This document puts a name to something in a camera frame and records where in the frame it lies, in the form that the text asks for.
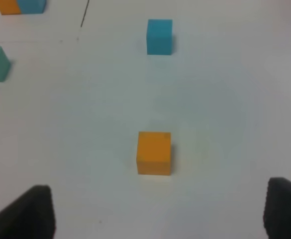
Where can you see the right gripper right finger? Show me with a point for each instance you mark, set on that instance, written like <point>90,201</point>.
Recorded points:
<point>277,210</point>

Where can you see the orange template block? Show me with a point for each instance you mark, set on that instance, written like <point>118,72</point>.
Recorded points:
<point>9,7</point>

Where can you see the blue template block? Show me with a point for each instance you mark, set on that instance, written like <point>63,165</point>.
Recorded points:
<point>32,6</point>

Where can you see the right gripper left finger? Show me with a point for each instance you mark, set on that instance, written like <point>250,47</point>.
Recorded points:
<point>30,216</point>

